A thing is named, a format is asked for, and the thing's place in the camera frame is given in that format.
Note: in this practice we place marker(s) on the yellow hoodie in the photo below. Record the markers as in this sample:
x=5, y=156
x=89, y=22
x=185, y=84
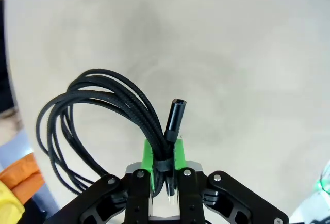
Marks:
x=10, y=206

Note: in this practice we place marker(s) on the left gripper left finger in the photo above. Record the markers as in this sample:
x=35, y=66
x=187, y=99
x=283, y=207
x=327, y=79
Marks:
x=139, y=190

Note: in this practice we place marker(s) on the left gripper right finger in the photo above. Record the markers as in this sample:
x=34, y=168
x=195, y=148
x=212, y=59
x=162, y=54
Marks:
x=190, y=195

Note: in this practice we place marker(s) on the orange shorts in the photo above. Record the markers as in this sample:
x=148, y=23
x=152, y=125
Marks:
x=23, y=175

